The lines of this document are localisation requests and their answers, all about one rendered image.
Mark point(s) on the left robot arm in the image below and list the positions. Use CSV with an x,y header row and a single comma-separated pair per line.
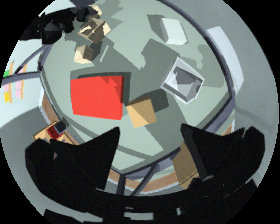
x,y
51,31

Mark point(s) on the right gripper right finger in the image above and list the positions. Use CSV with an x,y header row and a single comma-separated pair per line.
x,y
207,149

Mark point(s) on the red flat board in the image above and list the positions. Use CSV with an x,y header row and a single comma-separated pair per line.
x,y
100,97

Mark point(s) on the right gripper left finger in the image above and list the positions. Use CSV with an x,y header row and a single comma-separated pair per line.
x,y
94,157

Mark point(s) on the black metal overhead frame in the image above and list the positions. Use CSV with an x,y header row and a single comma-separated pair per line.
x,y
35,74

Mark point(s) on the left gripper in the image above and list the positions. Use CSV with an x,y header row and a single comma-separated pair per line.
x,y
83,13

